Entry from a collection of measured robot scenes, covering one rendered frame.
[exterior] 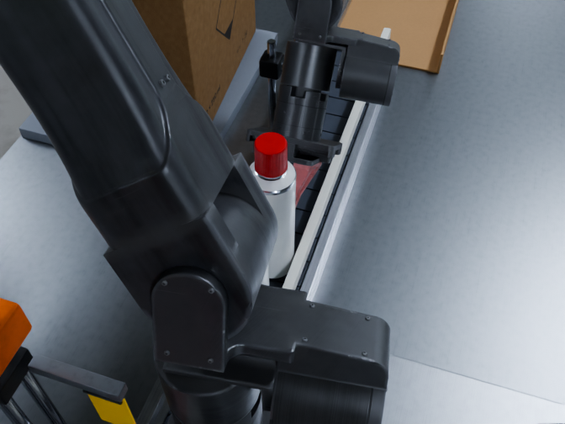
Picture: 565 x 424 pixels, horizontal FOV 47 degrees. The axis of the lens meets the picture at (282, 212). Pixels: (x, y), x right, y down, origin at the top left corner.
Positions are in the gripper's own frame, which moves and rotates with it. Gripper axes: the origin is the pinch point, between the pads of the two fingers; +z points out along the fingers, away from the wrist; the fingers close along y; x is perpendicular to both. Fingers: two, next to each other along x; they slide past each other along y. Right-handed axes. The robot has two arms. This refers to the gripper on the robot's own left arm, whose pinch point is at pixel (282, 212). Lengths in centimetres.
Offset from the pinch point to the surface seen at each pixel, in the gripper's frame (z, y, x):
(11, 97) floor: 11, -136, 132
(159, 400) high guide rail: 14.8, -3.3, -22.4
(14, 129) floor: 20, -125, 121
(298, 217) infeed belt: 1.8, 0.7, 7.0
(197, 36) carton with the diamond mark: -18.5, -17.6, 9.2
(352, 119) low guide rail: -11.2, 3.7, 17.7
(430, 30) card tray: -28, 10, 52
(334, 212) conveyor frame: 0.5, 4.8, 9.1
